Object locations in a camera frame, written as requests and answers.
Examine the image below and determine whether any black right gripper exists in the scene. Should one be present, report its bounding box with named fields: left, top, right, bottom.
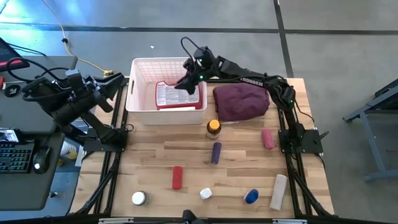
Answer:
left=174, top=63, right=209, bottom=96

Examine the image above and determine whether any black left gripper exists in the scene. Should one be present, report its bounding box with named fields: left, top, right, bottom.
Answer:
left=78, top=72, right=126, bottom=114

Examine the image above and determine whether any red first aid kit box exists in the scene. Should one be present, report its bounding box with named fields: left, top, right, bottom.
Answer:
left=155, top=80, right=203, bottom=111

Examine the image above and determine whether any amber bottle with yellow cap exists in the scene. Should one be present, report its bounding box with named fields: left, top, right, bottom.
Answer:
left=206, top=119, right=223, bottom=140

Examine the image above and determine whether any purple bandage roll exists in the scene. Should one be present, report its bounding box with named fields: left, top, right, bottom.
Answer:
left=211, top=142, right=223, bottom=165

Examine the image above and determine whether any red bandage roll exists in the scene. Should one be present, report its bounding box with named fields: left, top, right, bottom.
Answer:
left=172, top=166, right=183, bottom=190

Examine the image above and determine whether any white melatonin supplement bottle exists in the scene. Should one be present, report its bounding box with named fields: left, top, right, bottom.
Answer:
left=199, top=187, right=213, bottom=200

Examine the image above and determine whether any clear bottle with white cap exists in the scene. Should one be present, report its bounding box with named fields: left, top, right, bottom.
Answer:
left=131, top=190, right=152, bottom=207

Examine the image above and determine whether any white perforated plastic basket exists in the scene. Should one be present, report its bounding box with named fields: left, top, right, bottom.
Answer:
left=125, top=57, right=208, bottom=126

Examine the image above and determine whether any folded purple cloth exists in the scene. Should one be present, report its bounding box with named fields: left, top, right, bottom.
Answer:
left=213, top=82, right=271, bottom=123

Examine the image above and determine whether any yellow and white can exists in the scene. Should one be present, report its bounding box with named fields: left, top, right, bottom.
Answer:
left=59, top=140, right=78, bottom=161

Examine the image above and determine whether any white paper beside table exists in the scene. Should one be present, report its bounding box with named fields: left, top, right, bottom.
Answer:
left=75, top=145, right=85, bottom=168

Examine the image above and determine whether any grey raised desk platform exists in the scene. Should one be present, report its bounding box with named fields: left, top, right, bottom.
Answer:
left=0, top=55, right=78, bottom=134

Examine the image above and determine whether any black computer mouse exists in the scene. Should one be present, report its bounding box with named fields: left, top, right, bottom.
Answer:
left=32, top=146, right=52, bottom=175

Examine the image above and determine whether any pink bandage roll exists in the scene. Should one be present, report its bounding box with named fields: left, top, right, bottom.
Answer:
left=261, top=128, right=276, bottom=151

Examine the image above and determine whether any round black coaster with logo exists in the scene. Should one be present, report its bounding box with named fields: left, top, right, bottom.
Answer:
left=4, top=83, right=22, bottom=98

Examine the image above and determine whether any black screen with red strip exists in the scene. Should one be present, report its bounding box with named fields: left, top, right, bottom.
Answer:
left=0, top=37, right=31, bottom=73

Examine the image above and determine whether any small phone screen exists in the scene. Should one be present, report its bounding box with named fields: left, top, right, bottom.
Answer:
left=0, top=128, right=22, bottom=144

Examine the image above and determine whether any black computer keyboard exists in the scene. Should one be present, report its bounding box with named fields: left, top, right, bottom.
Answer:
left=0, top=142, right=35, bottom=174

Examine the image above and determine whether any blue and white round object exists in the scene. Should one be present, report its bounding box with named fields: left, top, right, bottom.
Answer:
left=243, top=189, right=259, bottom=205

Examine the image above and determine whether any black rounded object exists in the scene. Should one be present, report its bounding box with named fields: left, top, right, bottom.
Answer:
left=182, top=209, right=197, bottom=224

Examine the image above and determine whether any large grey desk surface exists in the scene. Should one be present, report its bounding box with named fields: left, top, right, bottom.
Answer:
left=0, top=132, right=66, bottom=212

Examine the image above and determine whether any beige bandage roll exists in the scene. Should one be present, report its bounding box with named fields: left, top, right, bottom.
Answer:
left=269, top=174, right=288, bottom=212

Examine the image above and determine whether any yellow floor extension cable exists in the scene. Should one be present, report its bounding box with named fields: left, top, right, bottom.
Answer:
left=41, top=0, right=115, bottom=77

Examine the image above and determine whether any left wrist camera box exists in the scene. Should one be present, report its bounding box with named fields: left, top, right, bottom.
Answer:
left=65, top=69, right=81, bottom=91

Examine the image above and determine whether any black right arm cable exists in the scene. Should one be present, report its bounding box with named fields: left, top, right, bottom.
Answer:
left=180, top=36, right=203, bottom=63

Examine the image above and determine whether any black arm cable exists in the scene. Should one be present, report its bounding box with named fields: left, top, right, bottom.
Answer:
left=5, top=57, right=71, bottom=85
left=180, top=36, right=203, bottom=63

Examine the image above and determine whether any thin black floor cable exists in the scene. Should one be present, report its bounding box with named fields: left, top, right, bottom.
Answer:
left=7, top=42, right=47, bottom=57

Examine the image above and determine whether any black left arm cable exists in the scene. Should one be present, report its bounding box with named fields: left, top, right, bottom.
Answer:
left=5, top=57, right=71, bottom=85

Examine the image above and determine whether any silver frame bracket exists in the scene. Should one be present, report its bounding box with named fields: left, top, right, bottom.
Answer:
left=98, top=217, right=126, bottom=224
left=272, top=218, right=308, bottom=224

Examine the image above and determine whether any black aluminium table frame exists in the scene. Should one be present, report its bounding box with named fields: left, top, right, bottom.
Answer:
left=70, top=76, right=335, bottom=224

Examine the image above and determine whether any grey metal table frame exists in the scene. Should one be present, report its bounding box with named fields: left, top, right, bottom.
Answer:
left=343, top=78, right=398, bottom=184

